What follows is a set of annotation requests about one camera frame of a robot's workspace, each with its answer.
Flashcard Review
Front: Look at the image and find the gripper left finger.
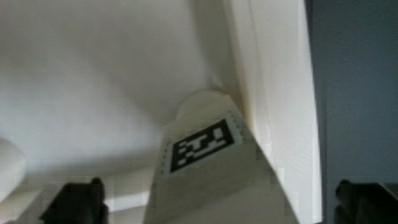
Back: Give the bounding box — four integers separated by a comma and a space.
39, 178, 108, 224

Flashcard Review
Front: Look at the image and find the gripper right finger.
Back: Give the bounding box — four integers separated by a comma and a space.
334, 180, 398, 224

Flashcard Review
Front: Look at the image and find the white table leg with tag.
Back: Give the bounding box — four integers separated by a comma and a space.
143, 91, 298, 224

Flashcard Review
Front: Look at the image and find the white square tabletop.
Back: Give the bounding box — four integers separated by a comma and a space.
0, 0, 321, 224

